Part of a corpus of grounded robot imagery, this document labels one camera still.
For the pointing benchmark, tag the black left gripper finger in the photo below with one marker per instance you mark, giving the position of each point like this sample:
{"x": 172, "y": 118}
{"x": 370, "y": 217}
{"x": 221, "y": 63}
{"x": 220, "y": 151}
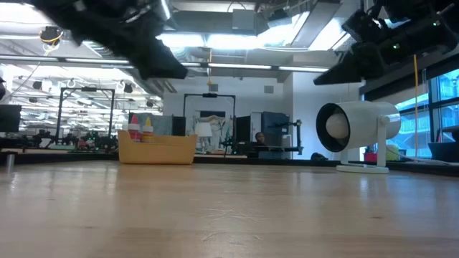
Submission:
{"x": 161, "y": 61}

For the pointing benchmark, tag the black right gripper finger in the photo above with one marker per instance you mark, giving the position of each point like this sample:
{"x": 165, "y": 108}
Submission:
{"x": 355, "y": 64}

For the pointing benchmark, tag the large red-orange food coloring bottle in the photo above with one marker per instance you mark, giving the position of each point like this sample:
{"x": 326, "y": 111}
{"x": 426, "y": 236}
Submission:
{"x": 134, "y": 134}

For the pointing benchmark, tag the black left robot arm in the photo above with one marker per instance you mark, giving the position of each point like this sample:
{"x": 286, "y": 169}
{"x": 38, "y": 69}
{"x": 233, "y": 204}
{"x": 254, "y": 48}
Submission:
{"x": 57, "y": 9}

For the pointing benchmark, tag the long ceiling light strip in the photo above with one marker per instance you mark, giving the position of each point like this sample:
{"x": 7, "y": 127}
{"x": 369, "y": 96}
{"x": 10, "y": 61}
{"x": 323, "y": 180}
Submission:
{"x": 97, "y": 61}

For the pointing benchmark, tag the black ceiling dome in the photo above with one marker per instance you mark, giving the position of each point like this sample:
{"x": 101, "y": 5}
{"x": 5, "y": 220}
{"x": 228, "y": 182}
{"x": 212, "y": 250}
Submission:
{"x": 51, "y": 35}

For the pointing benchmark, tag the white shaded table lamp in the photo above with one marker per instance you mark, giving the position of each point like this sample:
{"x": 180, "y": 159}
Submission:
{"x": 203, "y": 129}

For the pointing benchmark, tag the yellow plastic basket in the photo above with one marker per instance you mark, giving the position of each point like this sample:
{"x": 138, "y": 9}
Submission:
{"x": 157, "y": 150}

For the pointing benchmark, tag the grey ceiling box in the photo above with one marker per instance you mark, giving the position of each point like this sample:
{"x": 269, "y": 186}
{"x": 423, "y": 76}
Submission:
{"x": 244, "y": 19}

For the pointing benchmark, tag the red bin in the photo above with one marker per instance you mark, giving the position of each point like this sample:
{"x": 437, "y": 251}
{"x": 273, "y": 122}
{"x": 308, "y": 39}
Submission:
{"x": 369, "y": 157}

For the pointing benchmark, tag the dark cabinet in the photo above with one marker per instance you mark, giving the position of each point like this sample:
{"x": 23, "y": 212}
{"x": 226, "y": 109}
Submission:
{"x": 274, "y": 125}

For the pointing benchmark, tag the person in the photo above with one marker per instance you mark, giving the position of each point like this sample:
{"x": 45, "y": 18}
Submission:
{"x": 260, "y": 138}

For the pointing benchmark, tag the black monitor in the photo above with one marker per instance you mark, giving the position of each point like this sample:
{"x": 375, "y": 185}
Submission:
{"x": 10, "y": 118}

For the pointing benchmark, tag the black gantry frame with camera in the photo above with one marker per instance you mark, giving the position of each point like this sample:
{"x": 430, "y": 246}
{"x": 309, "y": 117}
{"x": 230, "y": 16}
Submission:
{"x": 209, "y": 95}

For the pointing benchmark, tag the black aluminium table frame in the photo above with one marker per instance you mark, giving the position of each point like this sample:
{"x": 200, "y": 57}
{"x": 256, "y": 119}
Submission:
{"x": 229, "y": 161}

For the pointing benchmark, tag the silver post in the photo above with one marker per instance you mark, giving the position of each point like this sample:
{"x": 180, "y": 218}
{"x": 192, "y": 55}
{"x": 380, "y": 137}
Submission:
{"x": 10, "y": 163}

